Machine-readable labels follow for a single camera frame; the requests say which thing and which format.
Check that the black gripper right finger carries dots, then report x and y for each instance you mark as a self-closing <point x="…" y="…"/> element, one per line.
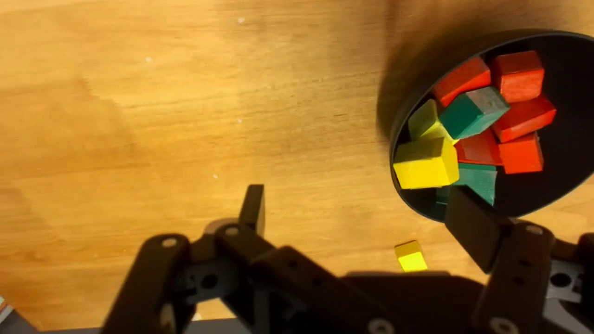
<point x="517" y="257"/>

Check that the teal cube block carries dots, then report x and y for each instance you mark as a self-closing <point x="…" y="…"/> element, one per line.
<point x="475" y="113"/>
<point x="482" y="179"/>

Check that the yellow-green cube block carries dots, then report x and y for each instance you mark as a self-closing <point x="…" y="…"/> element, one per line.
<point x="426" y="124"/>

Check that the red cube block front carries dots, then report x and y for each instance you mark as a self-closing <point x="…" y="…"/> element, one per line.
<point x="523" y="155"/>

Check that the red hexagon block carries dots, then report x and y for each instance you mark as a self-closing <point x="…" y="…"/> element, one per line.
<point x="480" y="150"/>

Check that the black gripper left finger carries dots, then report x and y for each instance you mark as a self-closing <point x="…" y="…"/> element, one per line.
<point x="235" y="246"/>

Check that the small yellow block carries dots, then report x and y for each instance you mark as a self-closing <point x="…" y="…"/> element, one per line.
<point x="410" y="257"/>

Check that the yellow pentagon block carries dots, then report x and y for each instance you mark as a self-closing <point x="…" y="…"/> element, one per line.
<point x="426" y="165"/>

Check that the black bowl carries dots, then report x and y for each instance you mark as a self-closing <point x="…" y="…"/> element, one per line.
<point x="569" y="144"/>

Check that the red triangular prism block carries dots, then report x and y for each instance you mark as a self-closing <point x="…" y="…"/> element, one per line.
<point x="467" y="77"/>

